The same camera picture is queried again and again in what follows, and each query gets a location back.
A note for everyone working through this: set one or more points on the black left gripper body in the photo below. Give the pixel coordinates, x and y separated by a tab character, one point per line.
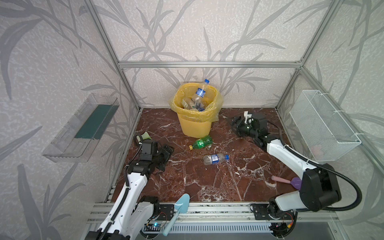
163	153

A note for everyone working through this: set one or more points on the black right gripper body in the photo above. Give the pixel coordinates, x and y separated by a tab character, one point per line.
240	126

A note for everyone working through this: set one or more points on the clear bottle blue label front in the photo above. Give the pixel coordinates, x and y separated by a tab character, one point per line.
215	159

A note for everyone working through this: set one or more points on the soda water bottle blue label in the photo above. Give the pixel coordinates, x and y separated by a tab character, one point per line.
201	105

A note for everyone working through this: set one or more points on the clear bottle blue cap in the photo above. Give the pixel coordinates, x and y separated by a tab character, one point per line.
201	91

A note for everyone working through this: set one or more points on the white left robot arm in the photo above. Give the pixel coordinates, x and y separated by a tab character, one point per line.
130	213

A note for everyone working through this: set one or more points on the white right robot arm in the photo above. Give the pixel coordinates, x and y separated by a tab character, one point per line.
319	188

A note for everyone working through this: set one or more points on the yellow plastic bin liner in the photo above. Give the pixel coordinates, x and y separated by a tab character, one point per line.
213	97

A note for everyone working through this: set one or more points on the yellow ribbed waste bin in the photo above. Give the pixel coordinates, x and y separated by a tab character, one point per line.
197	124

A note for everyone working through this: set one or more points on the green plastic soda bottle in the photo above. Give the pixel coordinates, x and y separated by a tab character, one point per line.
201	143

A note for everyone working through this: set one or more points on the light blue plastic trowel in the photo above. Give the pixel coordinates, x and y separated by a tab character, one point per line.
181	207

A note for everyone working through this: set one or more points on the purple pink plastic trowel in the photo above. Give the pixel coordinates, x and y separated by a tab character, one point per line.
296	182

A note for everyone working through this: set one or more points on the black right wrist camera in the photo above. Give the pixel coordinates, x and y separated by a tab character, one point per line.
257	121

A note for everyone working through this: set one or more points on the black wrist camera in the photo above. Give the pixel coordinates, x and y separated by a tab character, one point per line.
257	121
147	149

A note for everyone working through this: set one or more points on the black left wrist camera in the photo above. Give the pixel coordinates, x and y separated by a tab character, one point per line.
147	149

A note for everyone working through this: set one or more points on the white wire mesh basket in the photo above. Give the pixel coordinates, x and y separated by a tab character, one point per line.
325	131

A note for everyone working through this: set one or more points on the clear acrylic wall shelf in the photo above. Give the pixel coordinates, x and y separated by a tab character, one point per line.
78	139

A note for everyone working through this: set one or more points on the aluminium frame rail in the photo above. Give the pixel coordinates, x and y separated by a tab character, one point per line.
202	64

